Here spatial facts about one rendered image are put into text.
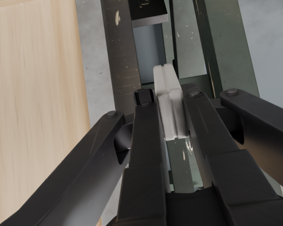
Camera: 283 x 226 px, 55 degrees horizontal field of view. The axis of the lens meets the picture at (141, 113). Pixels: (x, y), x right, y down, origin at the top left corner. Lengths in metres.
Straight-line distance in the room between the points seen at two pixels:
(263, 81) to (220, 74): 1.81
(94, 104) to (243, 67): 0.27
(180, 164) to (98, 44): 0.29
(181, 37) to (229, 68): 0.39
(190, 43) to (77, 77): 0.45
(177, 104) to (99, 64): 0.38
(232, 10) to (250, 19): 1.36
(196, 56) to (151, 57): 0.98
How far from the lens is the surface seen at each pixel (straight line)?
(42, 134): 0.56
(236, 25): 0.53
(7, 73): 0.62
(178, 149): 0.57
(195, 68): 0.95
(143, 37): 1.79
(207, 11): 0.54
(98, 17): 0.56
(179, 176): 0.57
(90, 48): 0.54
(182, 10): 0.82
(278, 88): 2.41
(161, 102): 0.15
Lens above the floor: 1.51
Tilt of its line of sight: 42 degrees down
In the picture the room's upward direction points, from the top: 174 degrees clockwise
